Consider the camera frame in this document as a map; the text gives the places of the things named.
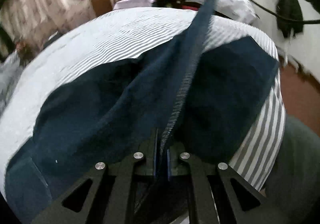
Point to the grey white striped bed sheet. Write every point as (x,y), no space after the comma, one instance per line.
(105,38)

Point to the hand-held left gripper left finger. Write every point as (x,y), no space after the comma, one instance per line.
(155,161)

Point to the patterned beige curtain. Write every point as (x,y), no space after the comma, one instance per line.
(42,1)

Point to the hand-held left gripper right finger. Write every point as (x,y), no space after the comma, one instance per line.
(169,165)

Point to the pink cloth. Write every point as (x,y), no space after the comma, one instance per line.
(132,3)

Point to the white printed quilt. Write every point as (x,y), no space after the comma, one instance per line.
(230,1)

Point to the black hanging garment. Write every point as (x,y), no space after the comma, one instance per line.
(288,11)

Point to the crumpled grey blanket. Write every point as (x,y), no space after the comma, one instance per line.
(8,81)

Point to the person's grey clothing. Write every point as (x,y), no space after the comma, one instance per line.
(295,169)

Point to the dark blue denim pants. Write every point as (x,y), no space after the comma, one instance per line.
(105,113)

